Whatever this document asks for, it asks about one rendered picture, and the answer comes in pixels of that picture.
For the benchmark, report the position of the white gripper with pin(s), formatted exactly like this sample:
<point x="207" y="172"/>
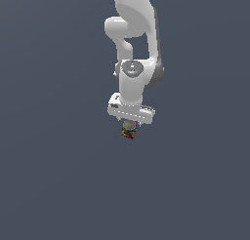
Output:
<point x="130" y="110"/>

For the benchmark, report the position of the small multicoloured can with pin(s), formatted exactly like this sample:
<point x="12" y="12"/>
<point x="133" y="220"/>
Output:
<point x="129" y="129"/>

